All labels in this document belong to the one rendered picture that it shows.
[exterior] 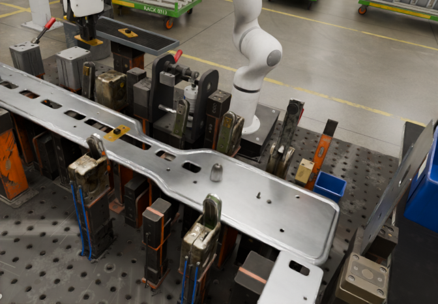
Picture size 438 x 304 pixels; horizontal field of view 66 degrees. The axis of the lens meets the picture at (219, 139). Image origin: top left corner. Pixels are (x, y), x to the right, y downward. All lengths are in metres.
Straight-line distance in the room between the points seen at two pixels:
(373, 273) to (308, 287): 0.13
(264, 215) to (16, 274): 0.71
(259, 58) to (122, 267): 0.83
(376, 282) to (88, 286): 0.74
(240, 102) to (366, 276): 0.88
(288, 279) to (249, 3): 0.86
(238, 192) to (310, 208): 0.19
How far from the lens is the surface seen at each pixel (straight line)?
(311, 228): 0.87
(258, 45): 1.27
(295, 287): 0.76
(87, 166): 0.89
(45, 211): 1.29
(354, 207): 1.44
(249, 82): 1.36
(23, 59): 1.50
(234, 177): 0.94
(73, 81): 1.31
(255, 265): 0.79
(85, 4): 1.03
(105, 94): 1.21
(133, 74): 1.19
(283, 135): 0.94
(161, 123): 1.17
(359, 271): 0.76
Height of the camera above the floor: 1.62
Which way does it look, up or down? 36 degrees down
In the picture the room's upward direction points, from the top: 8 degrees clockwise
